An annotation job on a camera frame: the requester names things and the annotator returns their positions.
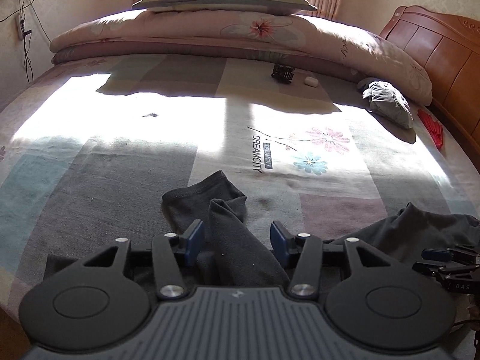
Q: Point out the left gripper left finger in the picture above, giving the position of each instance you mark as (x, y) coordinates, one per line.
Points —
(171, 253)

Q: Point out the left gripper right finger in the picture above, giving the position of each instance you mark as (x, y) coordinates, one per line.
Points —
(300, 254)

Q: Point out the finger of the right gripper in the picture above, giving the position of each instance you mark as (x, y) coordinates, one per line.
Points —
(464, 277)
(460, 254)

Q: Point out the dark grey sweatpants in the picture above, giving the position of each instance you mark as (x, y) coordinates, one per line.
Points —
(231, 255)

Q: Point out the grey bundled cloth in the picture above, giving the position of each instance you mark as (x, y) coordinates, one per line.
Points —
(385, 100)

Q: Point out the white earbud case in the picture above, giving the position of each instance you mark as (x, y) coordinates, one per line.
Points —
(311, 81)

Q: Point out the orange wooden headboard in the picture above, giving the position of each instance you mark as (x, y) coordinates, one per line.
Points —
(447, 47)

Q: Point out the black hair claw clip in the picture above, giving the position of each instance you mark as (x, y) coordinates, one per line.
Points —
(282, 74)

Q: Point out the pink floral folded quilt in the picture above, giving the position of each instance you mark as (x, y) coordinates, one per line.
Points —
(295, 35)

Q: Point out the white power strip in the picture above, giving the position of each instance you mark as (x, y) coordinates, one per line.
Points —
(23, 33)

